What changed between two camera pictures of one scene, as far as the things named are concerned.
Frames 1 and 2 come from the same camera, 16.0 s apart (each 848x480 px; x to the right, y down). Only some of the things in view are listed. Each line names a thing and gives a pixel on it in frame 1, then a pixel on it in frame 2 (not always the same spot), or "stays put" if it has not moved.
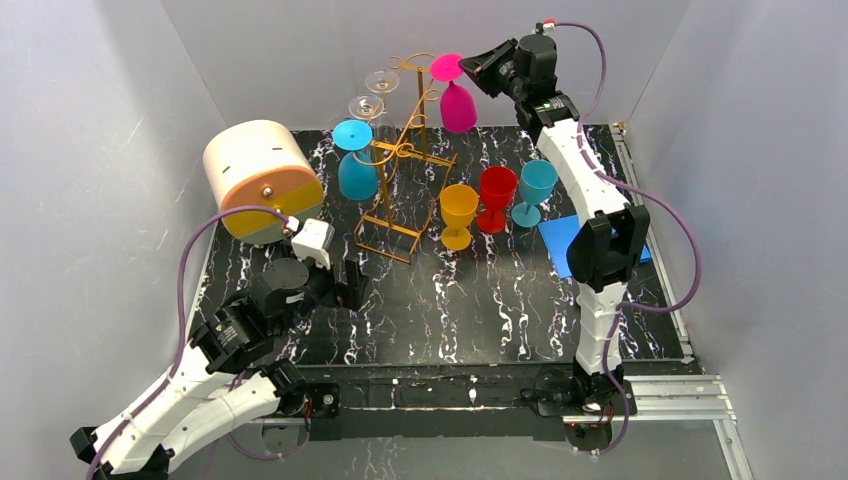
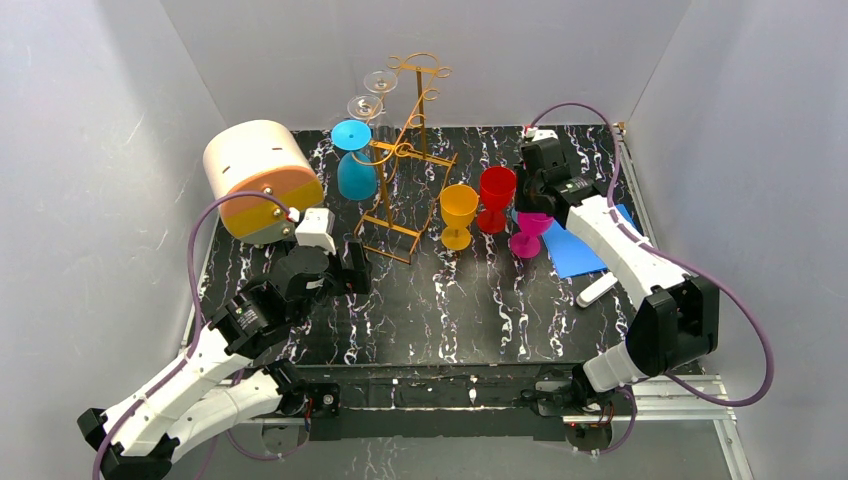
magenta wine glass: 458,110 → 526,244
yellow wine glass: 459,205 stays put
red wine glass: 497,188 stays put
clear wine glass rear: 381,81 stays put
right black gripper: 501,68 → 530,201
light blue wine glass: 357,173 stays put
